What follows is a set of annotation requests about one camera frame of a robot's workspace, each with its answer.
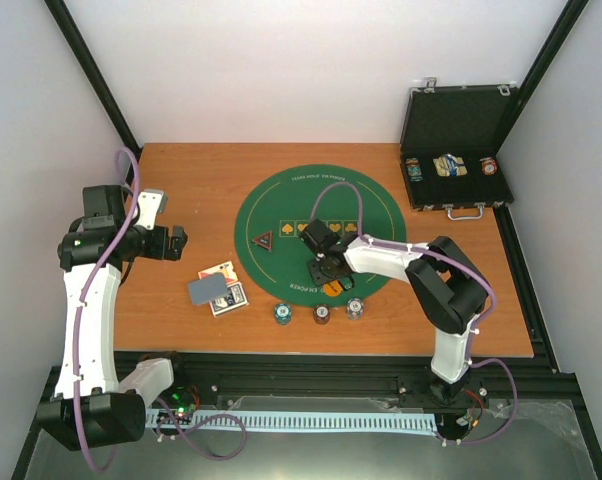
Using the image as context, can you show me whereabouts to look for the orange round blind button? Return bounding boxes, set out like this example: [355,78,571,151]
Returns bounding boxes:
[322,280,343,298]

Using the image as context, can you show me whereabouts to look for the red brown chip stack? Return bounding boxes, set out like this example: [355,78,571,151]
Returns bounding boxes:
[313,304,330,325]

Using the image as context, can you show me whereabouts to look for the green blue chip stack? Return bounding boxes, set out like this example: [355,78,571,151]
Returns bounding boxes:
[274,303,292,325]

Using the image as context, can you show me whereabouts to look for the triangular red dealer button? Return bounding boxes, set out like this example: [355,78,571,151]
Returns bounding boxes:
[252,230,273,252]

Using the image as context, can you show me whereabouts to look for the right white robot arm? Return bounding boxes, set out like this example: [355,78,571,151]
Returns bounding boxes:
[299,219,497,405]

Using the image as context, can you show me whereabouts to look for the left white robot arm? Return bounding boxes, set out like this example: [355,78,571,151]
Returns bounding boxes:
[36,185,189,451]

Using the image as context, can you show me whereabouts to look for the purple white chip stack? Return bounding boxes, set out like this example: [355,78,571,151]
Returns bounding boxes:
[346,297,364,320]

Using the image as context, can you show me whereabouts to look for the grey card deck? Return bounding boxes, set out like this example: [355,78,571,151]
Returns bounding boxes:
[187,273,228,306]

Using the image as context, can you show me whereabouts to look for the red playing card box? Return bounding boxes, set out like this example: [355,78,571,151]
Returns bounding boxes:
[198,261,239,285]

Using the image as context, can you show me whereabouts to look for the round green poker mat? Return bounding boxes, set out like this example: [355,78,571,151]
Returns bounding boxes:
[234,164,407,307]

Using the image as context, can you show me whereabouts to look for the blue playing card box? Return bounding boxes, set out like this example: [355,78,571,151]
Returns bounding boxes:
[209,282,249,317]

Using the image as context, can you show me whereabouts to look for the wrapped card deck in case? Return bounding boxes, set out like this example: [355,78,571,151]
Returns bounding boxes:
[433,153,468,177]

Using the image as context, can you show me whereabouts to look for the black poker chip case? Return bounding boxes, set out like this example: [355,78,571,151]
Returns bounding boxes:
[400,82,518,217]

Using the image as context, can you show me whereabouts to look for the red chips in case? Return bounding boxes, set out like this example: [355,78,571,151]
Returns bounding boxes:
[479,157,498,176]

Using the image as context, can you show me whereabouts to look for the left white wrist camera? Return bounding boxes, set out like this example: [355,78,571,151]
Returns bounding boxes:
[133,189,168,231]

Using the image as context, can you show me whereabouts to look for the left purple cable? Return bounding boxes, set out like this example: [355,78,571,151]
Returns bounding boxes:
[73,146,247,474]

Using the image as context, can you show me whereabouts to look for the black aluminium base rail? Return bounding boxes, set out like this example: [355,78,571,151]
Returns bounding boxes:
[45,350,582,431]

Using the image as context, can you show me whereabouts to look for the light blue cable duct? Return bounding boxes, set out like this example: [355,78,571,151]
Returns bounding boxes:
[146,409,437,436]

